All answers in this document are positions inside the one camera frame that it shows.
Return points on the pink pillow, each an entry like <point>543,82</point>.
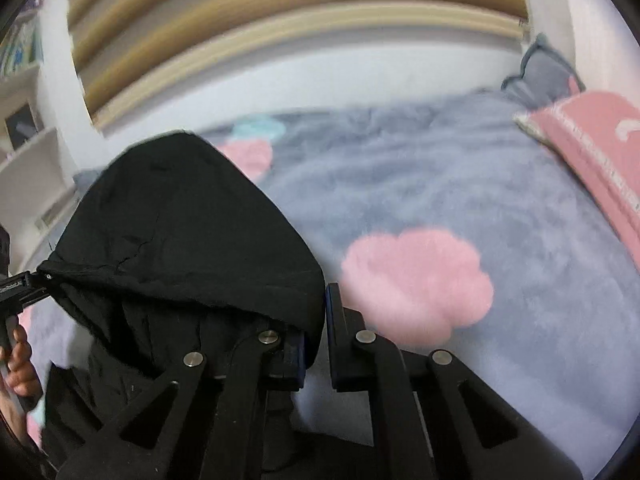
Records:
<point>595,135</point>

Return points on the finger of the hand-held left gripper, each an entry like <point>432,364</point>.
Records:
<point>25,287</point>

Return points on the grey flowered blanket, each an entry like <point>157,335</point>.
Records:
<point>425,185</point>

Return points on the grey pillow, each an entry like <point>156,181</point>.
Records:
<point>542,72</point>

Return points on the row of upright books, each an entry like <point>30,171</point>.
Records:
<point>20,45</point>

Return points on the person's left hand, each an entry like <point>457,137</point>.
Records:
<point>22,370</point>

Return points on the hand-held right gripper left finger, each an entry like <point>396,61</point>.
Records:
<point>295,360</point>

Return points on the white bookshelf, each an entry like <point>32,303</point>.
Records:
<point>30,170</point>

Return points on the striped window blind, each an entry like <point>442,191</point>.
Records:
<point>250,10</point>

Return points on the black picture frame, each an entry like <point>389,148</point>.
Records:
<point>21,125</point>

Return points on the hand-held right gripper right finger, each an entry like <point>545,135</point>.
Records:
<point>334,340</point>

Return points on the black jacket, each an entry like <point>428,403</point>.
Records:
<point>190,220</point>

